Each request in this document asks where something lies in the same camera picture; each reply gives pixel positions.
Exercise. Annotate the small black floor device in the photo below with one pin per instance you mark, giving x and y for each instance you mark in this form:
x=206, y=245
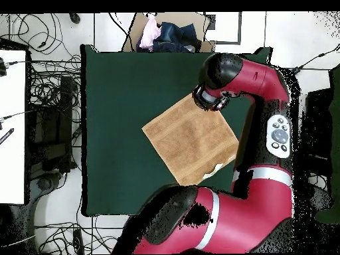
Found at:
x=75, y=18

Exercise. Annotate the pink garment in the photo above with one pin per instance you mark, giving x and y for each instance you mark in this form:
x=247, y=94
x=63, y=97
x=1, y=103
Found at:
x=148, y=37

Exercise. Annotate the black power strip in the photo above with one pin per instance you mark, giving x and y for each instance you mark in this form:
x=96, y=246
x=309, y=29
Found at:
x=78, y=241

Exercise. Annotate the black furniture frame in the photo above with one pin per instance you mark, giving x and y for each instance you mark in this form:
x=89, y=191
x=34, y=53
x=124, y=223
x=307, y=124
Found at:
x=316, y=119

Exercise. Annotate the orange terry towel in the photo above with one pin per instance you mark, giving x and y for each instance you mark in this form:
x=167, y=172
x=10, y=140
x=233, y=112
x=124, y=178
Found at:
x=186, y=143

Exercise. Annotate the dark green cloth-covered object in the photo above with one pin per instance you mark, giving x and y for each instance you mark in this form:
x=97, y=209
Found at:
x=335, y=132

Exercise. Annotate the dark green tablecloth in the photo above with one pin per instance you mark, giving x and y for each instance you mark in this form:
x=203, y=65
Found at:
x=119, y=106

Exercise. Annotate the cardboard box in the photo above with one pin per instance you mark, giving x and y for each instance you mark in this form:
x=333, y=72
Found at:
x=186, y=18

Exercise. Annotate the black floor stand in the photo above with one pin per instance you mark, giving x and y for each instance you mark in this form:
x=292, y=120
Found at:
x=66, y=106

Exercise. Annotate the black power adapter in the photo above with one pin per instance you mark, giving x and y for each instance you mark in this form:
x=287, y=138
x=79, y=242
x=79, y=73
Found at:
x=296, y=69

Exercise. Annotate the grey stand base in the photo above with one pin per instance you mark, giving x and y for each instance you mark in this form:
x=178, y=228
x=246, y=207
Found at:
x=322, y=198
x=43, y=183

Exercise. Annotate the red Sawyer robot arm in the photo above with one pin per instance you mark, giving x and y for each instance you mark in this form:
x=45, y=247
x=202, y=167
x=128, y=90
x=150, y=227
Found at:
x=239, y=217

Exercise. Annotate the blue jeans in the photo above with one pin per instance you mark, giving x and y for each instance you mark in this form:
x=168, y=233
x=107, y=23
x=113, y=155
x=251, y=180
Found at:
x=172, y=37

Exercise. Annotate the white desk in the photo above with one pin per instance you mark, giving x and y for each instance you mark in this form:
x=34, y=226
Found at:
x=12, y=132

